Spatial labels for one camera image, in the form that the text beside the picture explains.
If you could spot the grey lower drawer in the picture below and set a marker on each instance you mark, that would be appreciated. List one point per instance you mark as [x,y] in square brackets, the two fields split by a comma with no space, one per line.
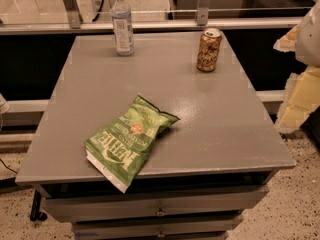
[157,227]

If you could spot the clear plastic water bottle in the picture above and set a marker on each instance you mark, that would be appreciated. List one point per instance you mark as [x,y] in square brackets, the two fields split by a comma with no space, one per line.
[122,27]

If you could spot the green jalapeno chip bag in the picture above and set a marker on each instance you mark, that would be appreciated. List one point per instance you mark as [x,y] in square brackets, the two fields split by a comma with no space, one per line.
[120,149]

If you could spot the grey top drawer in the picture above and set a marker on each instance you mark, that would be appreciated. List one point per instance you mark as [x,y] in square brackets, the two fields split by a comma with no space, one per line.
[156,204]

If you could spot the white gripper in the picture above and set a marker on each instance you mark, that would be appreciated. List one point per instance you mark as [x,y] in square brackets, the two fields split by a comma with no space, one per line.
[309,39]

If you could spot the metal guard rail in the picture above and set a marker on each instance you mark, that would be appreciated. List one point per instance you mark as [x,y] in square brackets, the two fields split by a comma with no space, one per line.
[22,17]

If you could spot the grey drawer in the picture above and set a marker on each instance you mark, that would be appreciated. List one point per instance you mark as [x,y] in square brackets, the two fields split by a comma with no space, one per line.
[156,204]
[157,227]

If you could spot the black caster leg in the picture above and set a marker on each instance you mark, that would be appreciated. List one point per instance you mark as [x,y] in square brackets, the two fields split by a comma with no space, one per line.
[35,213]

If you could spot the gold soda can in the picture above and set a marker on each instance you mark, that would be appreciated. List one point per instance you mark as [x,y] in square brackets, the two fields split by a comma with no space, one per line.
[208,52]

